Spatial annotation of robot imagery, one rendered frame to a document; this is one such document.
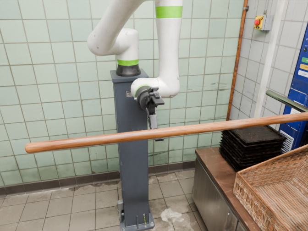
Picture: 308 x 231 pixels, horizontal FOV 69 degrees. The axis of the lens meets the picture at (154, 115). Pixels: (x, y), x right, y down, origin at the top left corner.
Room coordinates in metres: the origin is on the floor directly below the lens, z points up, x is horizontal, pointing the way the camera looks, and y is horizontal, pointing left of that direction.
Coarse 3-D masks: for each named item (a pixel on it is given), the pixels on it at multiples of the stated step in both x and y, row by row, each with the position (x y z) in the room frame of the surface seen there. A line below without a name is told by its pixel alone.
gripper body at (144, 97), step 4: (144, 96) 0.84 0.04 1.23; (148, 96) 0.82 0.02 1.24; (140, 100) 0.85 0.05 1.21; (144, 100) 0.84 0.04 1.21; (140, 104) 0.84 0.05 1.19; (144, 104) 0.84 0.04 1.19; (148, 104) 0.81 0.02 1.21; (152, 104) 0.79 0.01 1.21; (144, 108) 0.84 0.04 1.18; (148, 108) 0.81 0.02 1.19; (152, 108) 0.80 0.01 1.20; (152, 112) 0.79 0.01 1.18
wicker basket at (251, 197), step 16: (272, 160) 1.03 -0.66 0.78; (288, 160) 1.06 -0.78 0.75; (304, 160) 1.08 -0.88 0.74; (240, 176) 0.96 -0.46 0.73; (256, 176) 1.02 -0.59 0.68; (272, 176) 1.04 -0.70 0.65; (288, 176) 1.07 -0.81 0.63; (304, 176) 1.03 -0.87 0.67; (240, 192) 0.94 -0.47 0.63; (256, 192) 0.83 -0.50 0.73; (272, 192) 0.98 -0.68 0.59; (288, 192) 0.99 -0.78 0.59; (304, 192) 0.98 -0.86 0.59; (256, 208) 0.81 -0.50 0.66; (272, 208) 0.87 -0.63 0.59; (288, 208) 0.87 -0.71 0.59; (304, 208) 0.87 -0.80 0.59; (272, 224) 0.70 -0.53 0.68; (288, 224) 0.77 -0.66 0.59; (304, 224) 0.77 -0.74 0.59
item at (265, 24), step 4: (256, 16) 1.75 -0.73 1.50; (260, 16) 1.71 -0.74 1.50; (264, 16) 1.67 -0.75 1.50; (268, 16) 1.68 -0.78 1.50; (272, 16) 1.68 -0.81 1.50; (260, 20) 1.70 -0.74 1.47; (264, 20) 1.67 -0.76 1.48; (268, 20) 1.68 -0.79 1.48; (260, 24) 1.69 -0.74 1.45; (264, 24) 1.67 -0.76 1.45; (268, 24) 1.68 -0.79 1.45; (256, 28) 1.73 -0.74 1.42; (260, 28) 1.68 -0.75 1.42; (264, 28) 1.68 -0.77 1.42; (268, 28) 1.68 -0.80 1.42
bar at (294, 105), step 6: (270, 90) 1.08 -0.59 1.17; (270, 96) 1.05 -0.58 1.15; (276, 96) 1.01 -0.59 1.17; (282, 96) 0.99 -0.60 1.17; (282, 102) 0.97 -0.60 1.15; (288, 102) 0.94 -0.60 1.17; (294, 102) 0.92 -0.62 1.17; (294, 108) 0.90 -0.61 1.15; (300, 108) 0.87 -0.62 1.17; (306, 108) 0.85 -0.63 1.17
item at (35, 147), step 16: (304, 112) 0.74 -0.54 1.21; (160, 128) 0.63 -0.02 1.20; (176, 128) 0.63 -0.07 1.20; (192, 128) 0.63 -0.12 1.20; (208, 128) 0.64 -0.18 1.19; (224, 128) 0.65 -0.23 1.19; (32, 144) 0.54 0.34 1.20; (48, 144) 0.54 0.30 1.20; (64, 144) 0.55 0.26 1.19; (80, 144) 0.56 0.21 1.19; (96, 144) 0.57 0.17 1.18
